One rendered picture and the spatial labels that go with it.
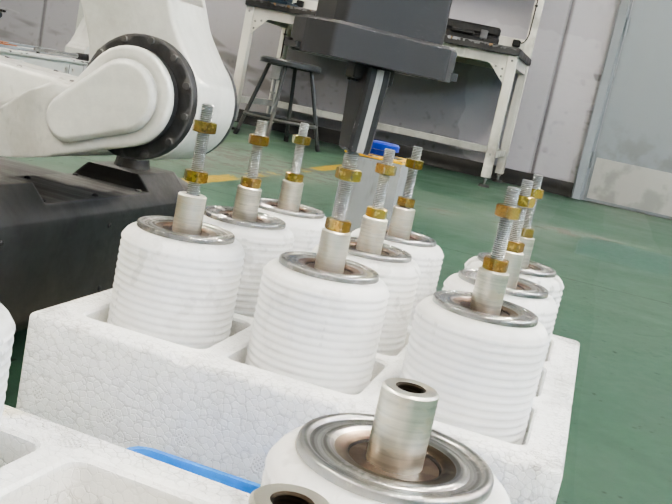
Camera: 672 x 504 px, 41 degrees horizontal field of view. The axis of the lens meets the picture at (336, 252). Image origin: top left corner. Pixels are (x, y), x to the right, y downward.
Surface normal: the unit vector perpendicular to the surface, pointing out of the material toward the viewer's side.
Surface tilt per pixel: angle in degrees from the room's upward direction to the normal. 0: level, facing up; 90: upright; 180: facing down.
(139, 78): 90
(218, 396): 90
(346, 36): 90
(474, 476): 4
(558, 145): 90
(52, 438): 0
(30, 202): 45
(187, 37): 54
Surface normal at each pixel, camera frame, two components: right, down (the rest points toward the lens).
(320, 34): -0.34, 0.10
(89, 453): 0.20, -0.96
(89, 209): 0.81, -0.50
